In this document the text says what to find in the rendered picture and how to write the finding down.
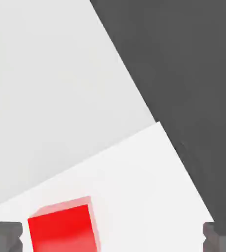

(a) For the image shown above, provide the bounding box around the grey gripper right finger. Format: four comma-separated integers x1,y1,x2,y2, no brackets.
202,220,226,252

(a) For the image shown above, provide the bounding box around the small red cube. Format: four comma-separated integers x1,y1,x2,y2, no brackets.
27,195,101,252

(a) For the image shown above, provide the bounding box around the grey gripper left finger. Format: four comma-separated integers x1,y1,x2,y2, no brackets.
0,216,24,252

